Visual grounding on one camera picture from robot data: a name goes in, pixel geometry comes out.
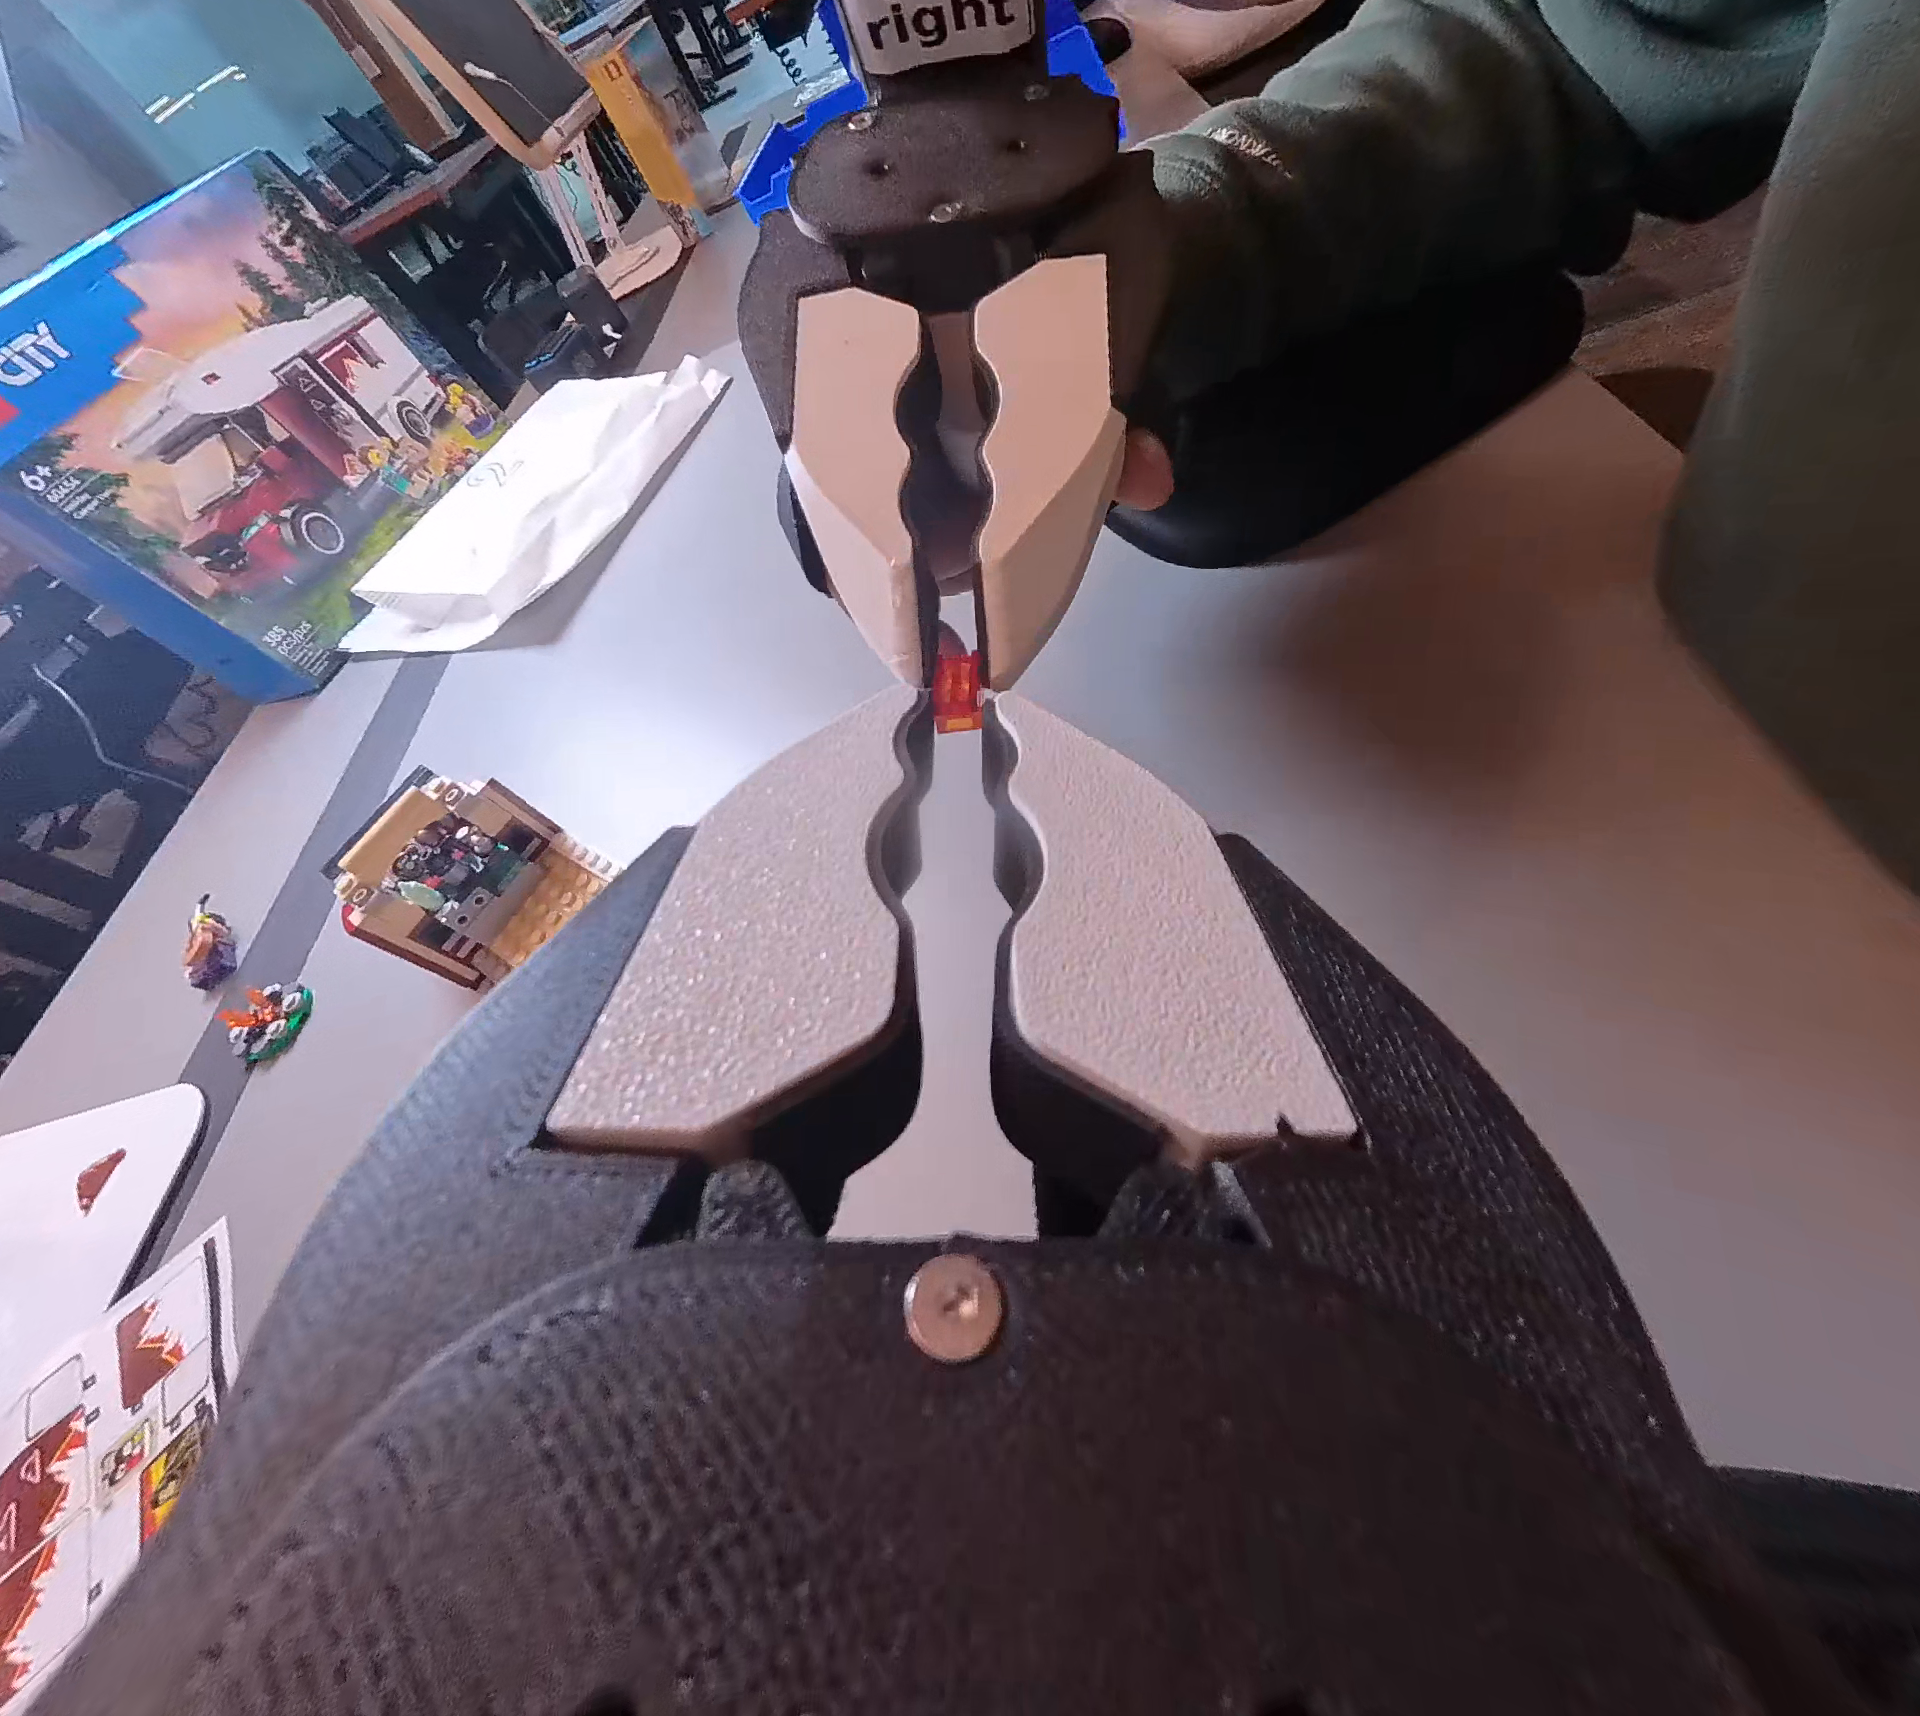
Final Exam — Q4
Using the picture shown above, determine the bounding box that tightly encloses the grey desk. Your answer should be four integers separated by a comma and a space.
0, 216, 1920, 1497

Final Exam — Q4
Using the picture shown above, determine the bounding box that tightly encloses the red tan brick toy truck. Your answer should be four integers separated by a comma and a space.
329, 771, 622, 993

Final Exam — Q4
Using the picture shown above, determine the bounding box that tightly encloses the white paper bag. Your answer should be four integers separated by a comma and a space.
342, 351, 735, 659

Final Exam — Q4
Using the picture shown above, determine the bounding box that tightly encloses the blue toy set box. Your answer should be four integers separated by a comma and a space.
0, 146, 522, 708

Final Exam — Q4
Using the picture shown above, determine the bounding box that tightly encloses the person's right hand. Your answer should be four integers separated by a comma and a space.
1112, 423, 1182, 519

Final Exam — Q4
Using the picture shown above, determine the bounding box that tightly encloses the brick campfire on green base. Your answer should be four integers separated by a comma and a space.
220, 982, 317, 1064

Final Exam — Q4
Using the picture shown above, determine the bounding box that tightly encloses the black office chair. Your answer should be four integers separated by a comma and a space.
0, 542, 253, 1059

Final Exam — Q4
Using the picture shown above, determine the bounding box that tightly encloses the sticker sheet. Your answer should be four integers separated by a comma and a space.
0, 1214, 241, 1716

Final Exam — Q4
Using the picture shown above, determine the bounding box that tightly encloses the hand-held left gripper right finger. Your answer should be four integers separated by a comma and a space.
989, 692, 1362, 1161

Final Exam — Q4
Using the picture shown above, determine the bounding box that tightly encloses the white plastic board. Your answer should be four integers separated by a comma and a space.
0, 1083, 212, 1385

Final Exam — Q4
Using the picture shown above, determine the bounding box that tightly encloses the pale wooden board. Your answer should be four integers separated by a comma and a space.
159, 0, 703, 298

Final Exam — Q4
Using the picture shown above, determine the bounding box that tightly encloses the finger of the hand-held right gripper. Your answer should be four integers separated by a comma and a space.
784, 291, 932, 686
972, 257, 1131, 692

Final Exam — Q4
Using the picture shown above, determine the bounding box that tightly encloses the person's right forearm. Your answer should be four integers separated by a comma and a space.
1131, 0, 1892, 313

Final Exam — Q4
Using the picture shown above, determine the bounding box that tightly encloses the blue plastic bin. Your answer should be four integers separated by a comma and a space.
735, 0, 1125, 225

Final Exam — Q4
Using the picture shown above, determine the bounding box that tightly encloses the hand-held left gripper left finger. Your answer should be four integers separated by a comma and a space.
550, 692, 920, 1155

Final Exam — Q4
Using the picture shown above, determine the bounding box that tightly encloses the yellow tall box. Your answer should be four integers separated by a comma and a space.
584, 45, 704, 216

